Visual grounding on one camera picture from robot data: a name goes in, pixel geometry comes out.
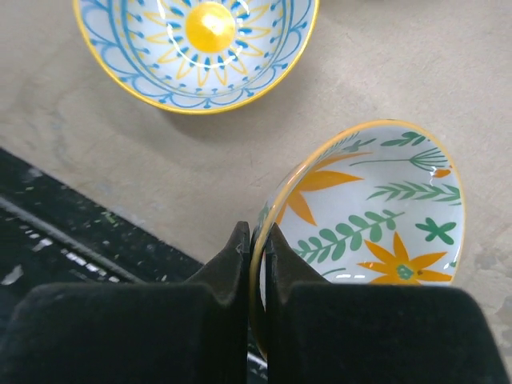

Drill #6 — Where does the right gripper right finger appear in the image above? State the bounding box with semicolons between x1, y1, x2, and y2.
266;226;509;383

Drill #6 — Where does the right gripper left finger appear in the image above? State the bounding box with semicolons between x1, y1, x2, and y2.
1;222;250;383

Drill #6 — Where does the orange flower leaf bowl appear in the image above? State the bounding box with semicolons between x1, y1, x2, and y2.
250;119;466;353

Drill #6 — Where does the blue rim yellow bowl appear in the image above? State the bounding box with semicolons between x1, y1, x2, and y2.
73;0;319;115

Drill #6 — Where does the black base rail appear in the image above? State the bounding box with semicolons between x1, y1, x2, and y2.
0;146;205;305

